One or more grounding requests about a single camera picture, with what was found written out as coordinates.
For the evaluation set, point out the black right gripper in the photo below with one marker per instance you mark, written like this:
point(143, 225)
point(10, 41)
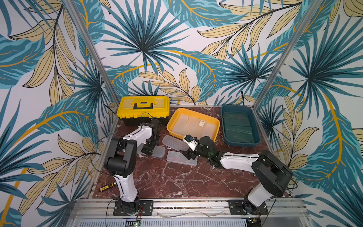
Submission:
point(191, 152)

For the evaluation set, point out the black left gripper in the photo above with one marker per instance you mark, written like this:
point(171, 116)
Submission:
point(147, 147)

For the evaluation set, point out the clear pencil case top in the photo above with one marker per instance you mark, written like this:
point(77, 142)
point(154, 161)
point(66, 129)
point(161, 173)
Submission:
point(180, 123)

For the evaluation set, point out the yellow plastic tray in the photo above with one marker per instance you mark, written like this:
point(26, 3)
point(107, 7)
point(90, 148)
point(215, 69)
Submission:
point(188, 112)

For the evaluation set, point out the yellow black toolbox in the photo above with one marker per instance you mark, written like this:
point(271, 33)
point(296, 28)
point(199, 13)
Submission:
point(134, 110)

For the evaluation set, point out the teal plastic tray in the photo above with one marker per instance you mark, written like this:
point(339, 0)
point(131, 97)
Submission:
point(239, 126)

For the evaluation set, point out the clear pencil case labelled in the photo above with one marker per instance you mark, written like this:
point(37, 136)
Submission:
point(199, 129)

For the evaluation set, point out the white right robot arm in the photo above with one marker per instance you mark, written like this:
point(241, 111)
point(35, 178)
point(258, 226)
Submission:
point(274, 176)

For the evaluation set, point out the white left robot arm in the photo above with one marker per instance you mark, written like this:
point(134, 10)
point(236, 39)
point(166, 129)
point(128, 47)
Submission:
point(121, 161)

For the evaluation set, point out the clear ribbed pencil case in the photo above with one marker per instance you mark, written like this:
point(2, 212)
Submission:
point(175, 143)

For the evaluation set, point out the clear pencil case pink inside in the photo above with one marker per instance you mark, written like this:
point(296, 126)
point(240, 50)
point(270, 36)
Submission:
point(179, 158)

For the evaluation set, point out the black yellow screwdriver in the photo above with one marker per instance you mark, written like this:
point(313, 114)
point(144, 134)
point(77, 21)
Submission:
point(108, 186)

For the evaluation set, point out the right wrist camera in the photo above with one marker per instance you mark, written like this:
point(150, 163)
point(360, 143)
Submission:
point(192, 142)

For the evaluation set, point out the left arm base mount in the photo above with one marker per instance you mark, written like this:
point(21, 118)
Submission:
point(143, 208)

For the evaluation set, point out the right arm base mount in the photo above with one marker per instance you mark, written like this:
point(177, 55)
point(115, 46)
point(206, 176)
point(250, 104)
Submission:
point(241, 207)

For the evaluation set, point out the aluminium front rail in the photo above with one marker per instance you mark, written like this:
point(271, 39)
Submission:
point(223, 212)

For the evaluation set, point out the left aluminium frame post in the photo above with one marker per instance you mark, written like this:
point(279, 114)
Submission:
point(74, 13)

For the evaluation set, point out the aluminium frame post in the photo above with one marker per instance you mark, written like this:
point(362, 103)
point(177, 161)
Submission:
point(74, 13)
point(313, 7)

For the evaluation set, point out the right aluminium frame post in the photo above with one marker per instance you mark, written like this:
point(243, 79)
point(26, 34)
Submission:
point(313, 7)

